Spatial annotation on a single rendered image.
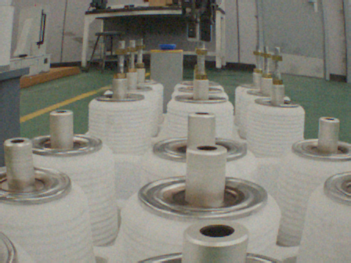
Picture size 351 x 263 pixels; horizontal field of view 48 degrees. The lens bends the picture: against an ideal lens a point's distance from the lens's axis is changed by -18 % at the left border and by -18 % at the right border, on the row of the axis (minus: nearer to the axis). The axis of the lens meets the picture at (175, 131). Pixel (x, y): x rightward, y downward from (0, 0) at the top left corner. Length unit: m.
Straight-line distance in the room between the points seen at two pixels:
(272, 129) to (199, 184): 0.41
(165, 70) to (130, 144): 0.42
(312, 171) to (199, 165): 0.13
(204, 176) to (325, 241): 0.09
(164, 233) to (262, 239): 0.05
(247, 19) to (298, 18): 0.72
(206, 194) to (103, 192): 0.14
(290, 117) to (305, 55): 5.03
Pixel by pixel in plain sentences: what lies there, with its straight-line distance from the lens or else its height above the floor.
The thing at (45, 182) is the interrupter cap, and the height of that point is 0.25.
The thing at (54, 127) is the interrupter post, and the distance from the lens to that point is 0.38.
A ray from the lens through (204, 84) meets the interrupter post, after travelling 0.68.
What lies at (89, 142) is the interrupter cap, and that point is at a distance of 0.39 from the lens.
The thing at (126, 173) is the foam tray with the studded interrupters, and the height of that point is 0.16.
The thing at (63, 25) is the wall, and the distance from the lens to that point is 6.28.
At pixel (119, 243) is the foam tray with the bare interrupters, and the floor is 0.18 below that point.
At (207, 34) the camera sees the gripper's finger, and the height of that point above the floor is 0.35.
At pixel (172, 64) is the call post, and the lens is 1.06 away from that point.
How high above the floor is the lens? 0.34
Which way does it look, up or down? 11 degrees down
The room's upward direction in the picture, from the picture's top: 1 degrees clockwise
